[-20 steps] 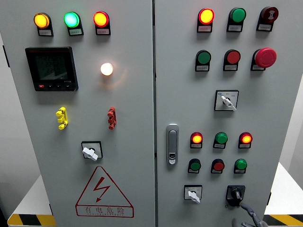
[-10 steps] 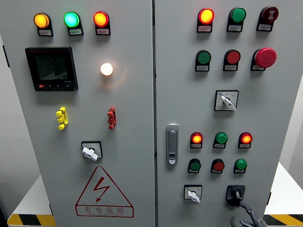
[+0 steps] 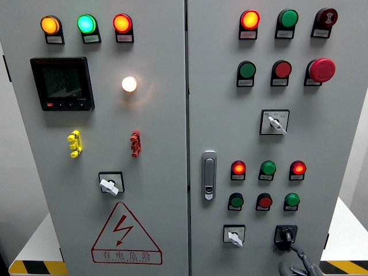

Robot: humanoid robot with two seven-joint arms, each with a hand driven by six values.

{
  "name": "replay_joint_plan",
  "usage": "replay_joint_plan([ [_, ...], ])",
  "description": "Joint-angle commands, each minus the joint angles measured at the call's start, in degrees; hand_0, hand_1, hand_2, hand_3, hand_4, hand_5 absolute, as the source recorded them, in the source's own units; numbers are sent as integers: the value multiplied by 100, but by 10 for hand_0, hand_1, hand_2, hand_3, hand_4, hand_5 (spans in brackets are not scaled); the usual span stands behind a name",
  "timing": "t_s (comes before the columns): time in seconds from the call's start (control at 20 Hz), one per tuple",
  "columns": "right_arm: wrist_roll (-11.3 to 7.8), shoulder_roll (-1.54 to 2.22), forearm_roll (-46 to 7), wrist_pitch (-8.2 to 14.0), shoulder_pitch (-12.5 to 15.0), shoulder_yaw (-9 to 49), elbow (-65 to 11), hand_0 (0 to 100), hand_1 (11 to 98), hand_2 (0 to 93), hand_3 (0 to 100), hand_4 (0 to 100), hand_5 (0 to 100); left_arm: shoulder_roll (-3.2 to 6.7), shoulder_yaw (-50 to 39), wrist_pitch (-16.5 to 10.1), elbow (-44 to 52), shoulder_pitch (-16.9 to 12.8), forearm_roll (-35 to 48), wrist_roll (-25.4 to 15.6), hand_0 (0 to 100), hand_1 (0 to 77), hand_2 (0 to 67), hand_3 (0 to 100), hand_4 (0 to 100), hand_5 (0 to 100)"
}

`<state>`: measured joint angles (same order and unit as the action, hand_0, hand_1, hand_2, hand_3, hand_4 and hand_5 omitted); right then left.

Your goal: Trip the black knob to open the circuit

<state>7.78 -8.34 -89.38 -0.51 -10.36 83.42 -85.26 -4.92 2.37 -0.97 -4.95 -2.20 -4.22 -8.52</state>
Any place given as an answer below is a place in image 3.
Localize black knob turn switch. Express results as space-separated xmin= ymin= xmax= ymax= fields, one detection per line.
xmin=273 ymin=225 xmax=298 ymax=252

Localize black yellow striped tape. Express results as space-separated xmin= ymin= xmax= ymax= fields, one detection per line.
xmin=7 ymin=260 xmax=68 ymax=276
xmin=319 ymin=260 xmax=368 ymax=276

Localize small green lamp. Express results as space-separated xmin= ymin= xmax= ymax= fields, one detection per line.
xmin=259 ymin=160 xmax=277 ymax=176
xmin=284 ymin=193 xmax=301 ymax=208

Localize small red push button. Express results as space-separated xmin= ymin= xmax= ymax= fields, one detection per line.
xmin=256 ymin=193 xmax=273 ymax=209

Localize small green push button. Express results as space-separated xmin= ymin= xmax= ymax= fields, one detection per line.
xmin=228 ymin=192 xmax=245 ymax=209

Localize small red lamp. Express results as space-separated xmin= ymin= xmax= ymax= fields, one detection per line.
xmin=289 ymin=160 xmax=307 ymax=176
xmin=231 ymin=160 xmax=247 ymax=176

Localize silver door lock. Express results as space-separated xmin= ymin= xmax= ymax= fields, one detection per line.
xmin=201 ymin=150 xmax=218 ymax=201

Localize pale grey cabinet door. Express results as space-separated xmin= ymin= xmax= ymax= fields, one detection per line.
xmin=187 ymin=0 xmax=368 ymax=276
xmin=0 ymin=0 xmax=190 ymax=276

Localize red warning triangle sticker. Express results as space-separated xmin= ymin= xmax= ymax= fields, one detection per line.
xmin=91 ymin=201 xmax=163 ymax=265

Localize large red stop button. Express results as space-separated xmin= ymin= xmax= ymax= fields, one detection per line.
xmin=306 ymin=57 xmax=336 ymax=84

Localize dark red buzzer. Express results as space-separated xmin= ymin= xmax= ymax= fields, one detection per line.
xmin=315 ymin=7 xmax=339 ymax=28

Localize red indicator lamp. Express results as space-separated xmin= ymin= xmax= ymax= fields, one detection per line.
xmin=240 ymin=9 xmax=261 ymax=31
xmin=112 ymin=13 xmax=133 ymax=34

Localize white lamp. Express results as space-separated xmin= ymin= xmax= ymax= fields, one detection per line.
xmin=121 ymin=76 xmax=138 ymax=93

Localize black display meter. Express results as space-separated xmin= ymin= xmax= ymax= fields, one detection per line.
xmin=29 ymin=56 xmax=95 ymax=112

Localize green indicator lamp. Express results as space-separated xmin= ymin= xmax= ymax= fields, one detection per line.
xmin=76 ymin=14 xmax=98 ymax=35

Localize yellow indicator lamp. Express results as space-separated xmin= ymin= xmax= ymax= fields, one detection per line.
xmin=40 ymin=15 xmax=61 ymax=36

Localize small white handle turn switch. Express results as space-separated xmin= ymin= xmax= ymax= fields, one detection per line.
xmin=223 ymin=224 xmax=246 ymax=248

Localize white handle switch blue mark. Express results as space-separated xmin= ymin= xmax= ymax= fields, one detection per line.
xmin=259 ymin=109 xmax=290 ymax=136

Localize small red handle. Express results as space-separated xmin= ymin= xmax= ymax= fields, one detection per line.
xmin=129 ymin=129 xmax=142 ymax=158

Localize small yellow handle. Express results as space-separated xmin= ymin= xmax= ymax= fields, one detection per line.
xmin=67 ymin=129 xmax=83 ymax=159

